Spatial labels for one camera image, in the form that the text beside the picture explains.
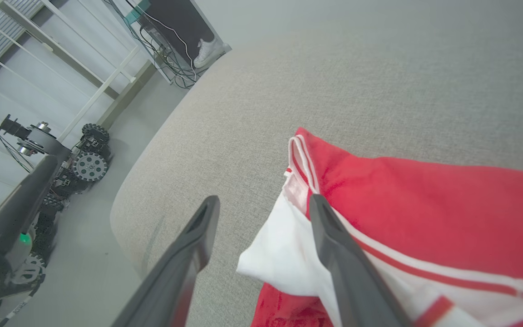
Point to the teal flat box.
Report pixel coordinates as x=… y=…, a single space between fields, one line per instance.
x=136 y=11

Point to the white partition panel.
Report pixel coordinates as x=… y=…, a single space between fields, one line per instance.
x=334 y=13

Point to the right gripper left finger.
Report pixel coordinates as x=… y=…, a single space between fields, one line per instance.
x=170 y=290

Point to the red white basketball jersey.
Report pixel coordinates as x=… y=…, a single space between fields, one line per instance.
x=447 y=204

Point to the white sneaker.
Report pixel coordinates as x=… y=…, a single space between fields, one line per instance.
x=207 y=52

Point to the black wheeled robot chassis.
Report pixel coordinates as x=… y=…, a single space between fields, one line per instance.
x=90 y=167

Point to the white metal railing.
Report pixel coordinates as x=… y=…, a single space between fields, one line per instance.
x=61 y=47

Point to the seated person black trousers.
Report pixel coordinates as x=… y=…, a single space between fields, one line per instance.
x=198 y=27

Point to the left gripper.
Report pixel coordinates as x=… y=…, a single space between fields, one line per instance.
x=16 y=254

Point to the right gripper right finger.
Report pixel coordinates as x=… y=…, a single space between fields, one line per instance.
x=361 y=295

